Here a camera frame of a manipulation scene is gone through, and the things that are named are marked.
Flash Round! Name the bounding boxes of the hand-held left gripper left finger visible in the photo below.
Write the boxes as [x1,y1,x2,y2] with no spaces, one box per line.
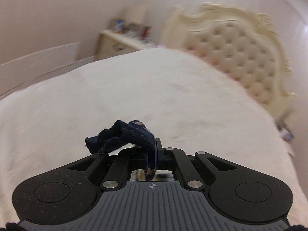
[67,146,148,189]

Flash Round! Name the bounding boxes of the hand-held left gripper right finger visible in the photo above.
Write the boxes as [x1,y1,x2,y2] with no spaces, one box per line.
[155,139,238,189]

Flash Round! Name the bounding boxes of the navy patterned knit sock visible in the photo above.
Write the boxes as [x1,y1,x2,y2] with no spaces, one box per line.
[85,120,157,181]

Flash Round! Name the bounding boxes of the white quilted bed cover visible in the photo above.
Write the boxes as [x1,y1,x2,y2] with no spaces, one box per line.
[0,47,301,224]

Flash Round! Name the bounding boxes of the blurred colourful item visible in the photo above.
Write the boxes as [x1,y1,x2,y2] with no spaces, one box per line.
[276,119,295,143]

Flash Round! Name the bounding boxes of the cream nightstand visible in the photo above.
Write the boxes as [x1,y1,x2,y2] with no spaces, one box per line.
[96,29,158,61]

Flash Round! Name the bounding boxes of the cream tufted headboard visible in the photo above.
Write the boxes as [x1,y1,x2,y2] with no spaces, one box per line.
[161,2,297,121]

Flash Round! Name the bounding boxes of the white wooden panel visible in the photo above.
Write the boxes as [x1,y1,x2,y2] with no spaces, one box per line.
[0,42,97,97]

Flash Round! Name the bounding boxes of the blue picture frame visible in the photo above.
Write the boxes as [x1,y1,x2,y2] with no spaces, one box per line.
[112,19,126,33]

